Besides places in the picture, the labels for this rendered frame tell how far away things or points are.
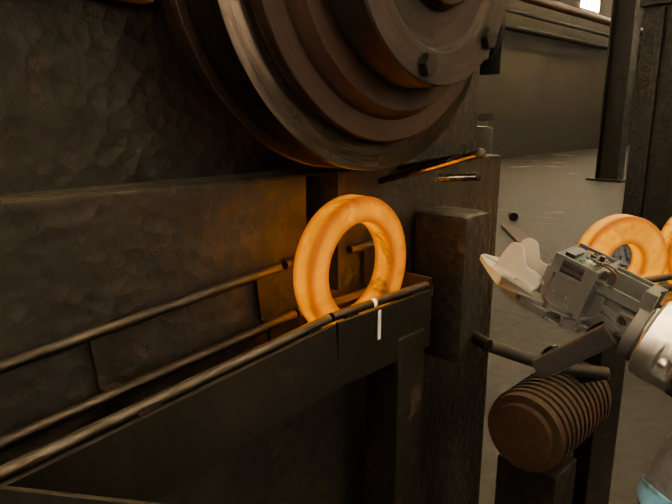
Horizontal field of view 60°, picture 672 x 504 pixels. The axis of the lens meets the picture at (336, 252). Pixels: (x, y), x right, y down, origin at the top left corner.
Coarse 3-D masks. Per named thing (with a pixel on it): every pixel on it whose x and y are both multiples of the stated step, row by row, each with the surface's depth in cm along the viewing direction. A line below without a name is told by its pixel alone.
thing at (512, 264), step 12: (504, 252) 72; (516, 252) 71; (492, 264) 74; (504, 264) 72; (516, 264) 71; (492, 276) 73; (504, 276) 72; (516, 276) 71; (528, 276) 70; (528, 288) 70
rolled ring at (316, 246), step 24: (336, 216) 70; (360, 216) 73; (384, 216) 77; (312, 240) 69; (336, 240) 71; (384, 240) 79; (312, 264) 69; (384, 264) 80; (312, 288) 69; (384, 288) 80; (312, 312) 71
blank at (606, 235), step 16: (608, 224) 94; (624, 224) 95; (640, 224) 95; (592, 240) 94; (608, 240) 95; (624, 240) 95; (640, 240) 96; (656, 240) 96; (640, 256) 97; (656, 256) 97; (640, 272) 97; (656, 272) 98
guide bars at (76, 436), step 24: (408, 288) 80; (432, 288) 83; (336, 312) 70; (360, 312) 73; (288, 336) 65; (240, 360) 60; (192, 384) 56; (144, 408) 53; (72, 432) 49; (96, 432) 50; (24, 456) 46; (48, 456) 47; (0, 480) 45
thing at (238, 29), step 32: (192, 0) 55; (224, 0) 52; (224, 32) 53; (256, 32) 55; (224, 64) 58; (256, 64) 55; (256, 96) 57; (288, 96) 59; (288, 128) 59; (320, 128) 63; (352, 160) 67; (384, 160) 71
